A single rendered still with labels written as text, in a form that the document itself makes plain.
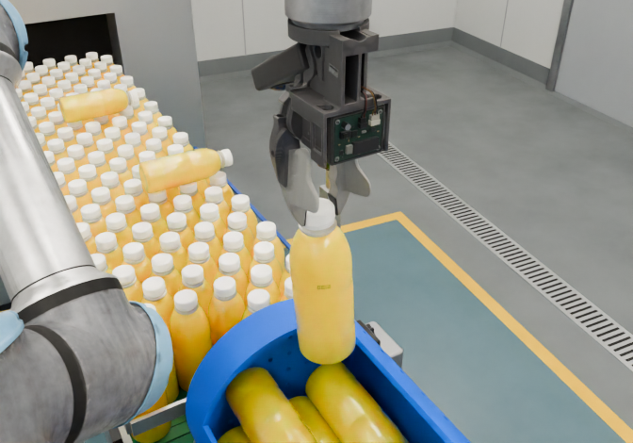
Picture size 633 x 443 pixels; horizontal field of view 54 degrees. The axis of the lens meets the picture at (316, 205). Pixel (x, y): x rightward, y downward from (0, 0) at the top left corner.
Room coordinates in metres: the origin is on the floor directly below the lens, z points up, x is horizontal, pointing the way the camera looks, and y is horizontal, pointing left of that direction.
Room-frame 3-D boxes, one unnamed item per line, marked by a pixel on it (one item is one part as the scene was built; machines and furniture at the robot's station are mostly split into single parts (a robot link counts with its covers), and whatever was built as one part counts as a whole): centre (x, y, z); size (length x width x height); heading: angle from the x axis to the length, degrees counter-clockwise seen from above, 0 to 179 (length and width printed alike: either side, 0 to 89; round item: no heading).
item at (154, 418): (0.76, 0.12, 0.96); 0.40 x 0.01 x 0.03; 121
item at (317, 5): (0.54, -0.01, 1.67); 0.08 x 0.08 x 0.05
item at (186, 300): (0.82, 0.22, 1.09); 0.04 x 0.04 x 0.02
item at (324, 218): (0.56, 0.00, 1.44); 0.04 x 0.04 x 0.02
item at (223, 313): (0.86, 0.16, 0.99); 0.07 x 0.07 x 0.19
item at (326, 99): (0.54, -0.01, 1.59); 0.09 x 0.08 x 0.12; 31
